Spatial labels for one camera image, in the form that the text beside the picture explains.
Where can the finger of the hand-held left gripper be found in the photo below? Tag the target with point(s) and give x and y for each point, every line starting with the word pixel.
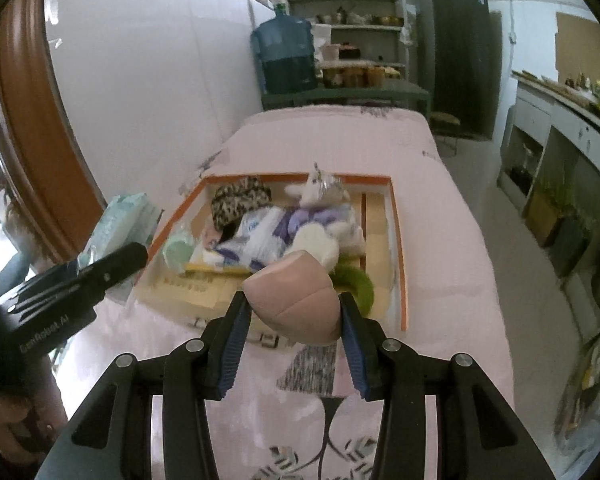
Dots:
pixel 115 265

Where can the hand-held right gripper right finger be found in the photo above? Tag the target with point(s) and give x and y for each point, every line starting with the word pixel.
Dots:
pixel 355 360

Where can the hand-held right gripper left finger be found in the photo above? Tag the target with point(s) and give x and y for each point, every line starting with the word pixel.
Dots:
pixel 230 355

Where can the small tissue pack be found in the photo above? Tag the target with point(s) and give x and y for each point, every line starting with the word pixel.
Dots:
pixel 125 220

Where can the green towel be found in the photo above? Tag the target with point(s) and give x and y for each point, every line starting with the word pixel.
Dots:
pixel 177 252

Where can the pink foam pad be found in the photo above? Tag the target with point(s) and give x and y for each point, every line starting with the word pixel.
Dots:
pixel 295 300

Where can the yellow cartoon print packet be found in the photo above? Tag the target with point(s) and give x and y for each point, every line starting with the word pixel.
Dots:
pixel 210 262

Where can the blue white wipes packet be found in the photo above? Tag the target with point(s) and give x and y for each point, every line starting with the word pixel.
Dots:
pixel 257 237

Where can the shallow cardboard box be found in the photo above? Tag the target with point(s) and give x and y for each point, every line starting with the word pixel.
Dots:
pixel 380 240

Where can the leopard print scrunchie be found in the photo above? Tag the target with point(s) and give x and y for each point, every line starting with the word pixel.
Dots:
pixel 237 202

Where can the white plush toy purple dress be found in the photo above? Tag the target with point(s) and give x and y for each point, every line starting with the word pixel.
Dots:
pixel 320 210

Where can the person's left forearm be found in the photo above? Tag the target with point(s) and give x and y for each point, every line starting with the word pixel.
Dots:
pixel 20 415

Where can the wooden planter box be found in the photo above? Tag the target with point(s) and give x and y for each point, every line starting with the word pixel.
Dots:
pixel 542 220

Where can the clear plastic bag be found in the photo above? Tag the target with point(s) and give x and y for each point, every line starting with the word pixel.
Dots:
pixel 590 385

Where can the dark green planter box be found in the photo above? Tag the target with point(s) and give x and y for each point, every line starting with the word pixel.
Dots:
pixel 567 250

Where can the round stool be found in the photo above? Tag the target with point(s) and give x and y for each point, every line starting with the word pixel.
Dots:
pixel 444 117

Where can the green low table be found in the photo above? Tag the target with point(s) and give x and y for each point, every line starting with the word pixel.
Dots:
pixel 380 91

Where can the blue water jug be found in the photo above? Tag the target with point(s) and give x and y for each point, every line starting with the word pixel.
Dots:
pixel 285 50

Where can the row of brown jars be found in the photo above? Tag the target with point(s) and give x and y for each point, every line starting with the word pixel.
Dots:
pixel 352 76

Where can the white kitchen counter cabinet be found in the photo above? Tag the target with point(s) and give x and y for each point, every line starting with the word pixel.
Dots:
pixel 575 125

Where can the dark refrigerator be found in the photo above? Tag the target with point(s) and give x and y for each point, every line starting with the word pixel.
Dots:
pixel 455 50

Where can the group of condiment bottles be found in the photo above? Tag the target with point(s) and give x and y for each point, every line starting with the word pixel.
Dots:
pixel 587 90

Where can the brown wooden door frame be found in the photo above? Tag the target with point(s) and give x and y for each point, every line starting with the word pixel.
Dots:
pixel 30 135

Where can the cardboard sheet on wall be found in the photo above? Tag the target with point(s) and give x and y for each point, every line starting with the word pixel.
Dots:
pixel 577 45

